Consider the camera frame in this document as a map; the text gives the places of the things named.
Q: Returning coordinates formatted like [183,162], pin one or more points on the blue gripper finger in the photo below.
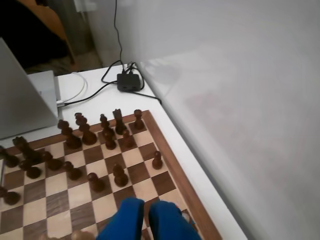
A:
[167,222]
[130,220]

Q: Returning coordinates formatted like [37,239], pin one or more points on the dark wooden pawn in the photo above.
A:
[127,139]
[31,170]
[120,176]
[73,171]
[52,162]
[9,196]
[109,142]
[95,183]

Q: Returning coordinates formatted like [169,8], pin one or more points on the wooden chessboard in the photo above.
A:
[140,170]

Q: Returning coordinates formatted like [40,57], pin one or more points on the dark wooden bishop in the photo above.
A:
[105,125]

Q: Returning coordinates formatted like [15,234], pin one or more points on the dark wooden king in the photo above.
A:
[85,131]

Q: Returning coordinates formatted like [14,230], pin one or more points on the dark wooden queen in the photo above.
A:
[69,137]

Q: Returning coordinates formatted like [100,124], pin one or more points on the black usb hub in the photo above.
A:
[128,82]

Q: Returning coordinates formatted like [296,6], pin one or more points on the silver laptop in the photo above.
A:
[25,100]

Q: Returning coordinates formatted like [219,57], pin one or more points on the wooden chair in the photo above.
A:
[53,25]

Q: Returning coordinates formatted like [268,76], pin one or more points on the black jacket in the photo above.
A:
[20,30]

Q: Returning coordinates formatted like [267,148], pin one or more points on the white wall box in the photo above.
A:
[85,5]

